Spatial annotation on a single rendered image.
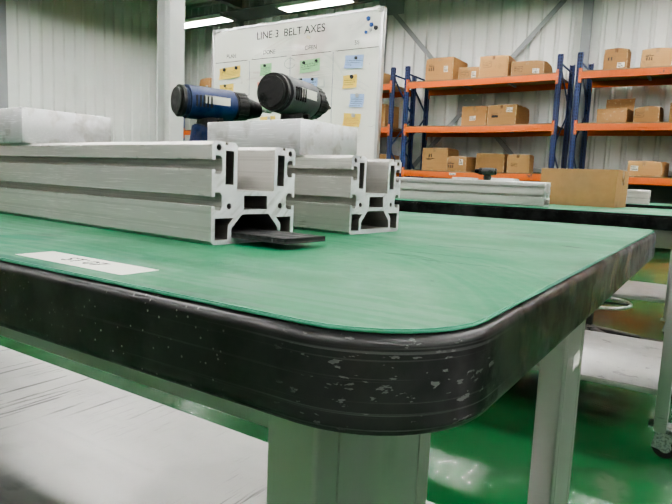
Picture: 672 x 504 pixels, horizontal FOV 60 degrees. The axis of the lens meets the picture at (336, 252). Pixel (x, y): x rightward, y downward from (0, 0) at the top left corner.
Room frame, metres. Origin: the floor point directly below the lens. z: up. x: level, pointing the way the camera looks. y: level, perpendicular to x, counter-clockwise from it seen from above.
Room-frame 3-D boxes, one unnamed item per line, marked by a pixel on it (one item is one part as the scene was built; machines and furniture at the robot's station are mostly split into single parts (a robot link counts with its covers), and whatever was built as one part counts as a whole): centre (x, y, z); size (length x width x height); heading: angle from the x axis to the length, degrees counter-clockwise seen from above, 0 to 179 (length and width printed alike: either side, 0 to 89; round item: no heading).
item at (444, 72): (10.66, -2.55, 1.58); 2.83 x 0.98 x 3.15; 57
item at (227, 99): (1.12, 0.22, 0.89); 0.20 x 0.08 x 0.22; 128
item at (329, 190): (0.91, 0.27, 0.82); 0.80 x 0.10 x 0.09; 52
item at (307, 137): (0.75, 0.08, 0.87); 0.16 x 0.11 x 0.07; 52
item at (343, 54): (4.25, 0.37, 0.97); 1.50 x 0.50 x 1.95; 57
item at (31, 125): (0.76, 0.39, 0.87); 0.16 x 0.11 x 0.07; 52
